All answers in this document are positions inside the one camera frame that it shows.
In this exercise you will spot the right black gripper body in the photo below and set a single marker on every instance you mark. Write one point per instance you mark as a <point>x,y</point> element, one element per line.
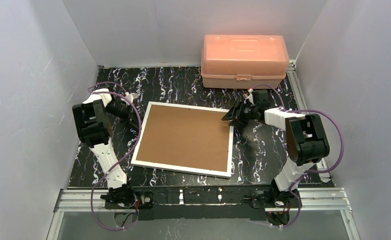
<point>239,112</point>

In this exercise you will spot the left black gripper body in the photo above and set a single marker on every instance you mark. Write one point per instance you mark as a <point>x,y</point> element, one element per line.
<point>129,114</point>

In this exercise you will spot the brown backing board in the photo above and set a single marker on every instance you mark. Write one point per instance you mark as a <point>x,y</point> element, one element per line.
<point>185,139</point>

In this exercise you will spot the white picture frame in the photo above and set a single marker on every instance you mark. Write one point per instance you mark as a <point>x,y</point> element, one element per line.
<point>182,170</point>

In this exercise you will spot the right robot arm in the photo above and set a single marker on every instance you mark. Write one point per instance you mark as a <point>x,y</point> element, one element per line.
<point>306,140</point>

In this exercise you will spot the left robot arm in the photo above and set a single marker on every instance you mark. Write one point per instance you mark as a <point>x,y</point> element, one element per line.
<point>95,130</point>

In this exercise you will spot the pink plastic storage box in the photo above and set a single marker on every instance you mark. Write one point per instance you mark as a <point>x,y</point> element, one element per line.
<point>243,61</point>

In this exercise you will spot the aluminium rail base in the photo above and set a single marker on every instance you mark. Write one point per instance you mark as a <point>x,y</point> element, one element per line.
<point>204,202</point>

